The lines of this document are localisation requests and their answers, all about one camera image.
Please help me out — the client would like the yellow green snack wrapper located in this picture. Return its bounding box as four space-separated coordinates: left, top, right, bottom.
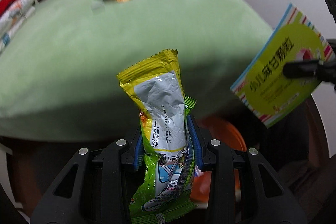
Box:
117 50 195 223

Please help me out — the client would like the green bed cover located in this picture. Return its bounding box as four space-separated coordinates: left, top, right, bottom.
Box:
1 0 272 141

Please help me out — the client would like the orange trash bin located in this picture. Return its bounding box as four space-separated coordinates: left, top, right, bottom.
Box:
187 115 236 209

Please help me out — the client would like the yellow green medicine box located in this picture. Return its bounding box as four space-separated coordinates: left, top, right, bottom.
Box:
231 4 335 127

